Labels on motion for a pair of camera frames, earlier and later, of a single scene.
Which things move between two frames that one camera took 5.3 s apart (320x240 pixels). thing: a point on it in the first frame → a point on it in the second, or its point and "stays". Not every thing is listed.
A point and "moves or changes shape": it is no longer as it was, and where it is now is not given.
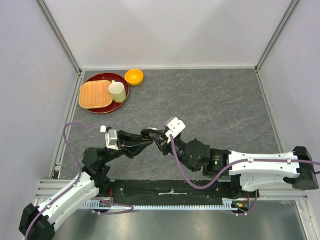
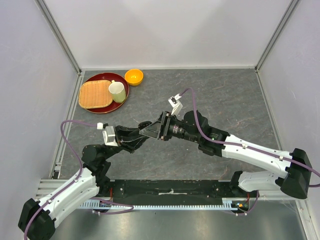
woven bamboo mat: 94,94 stays
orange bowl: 134,77 stays
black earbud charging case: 144,134 moves or changes shape
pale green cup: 118,91 stays
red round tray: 109,76 stays
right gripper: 162,143 → 154,130
